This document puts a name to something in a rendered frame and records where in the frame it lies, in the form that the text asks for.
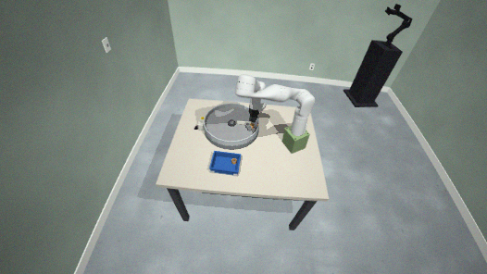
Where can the blue open crate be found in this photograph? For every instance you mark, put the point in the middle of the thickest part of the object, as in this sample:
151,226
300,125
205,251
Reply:
222,162

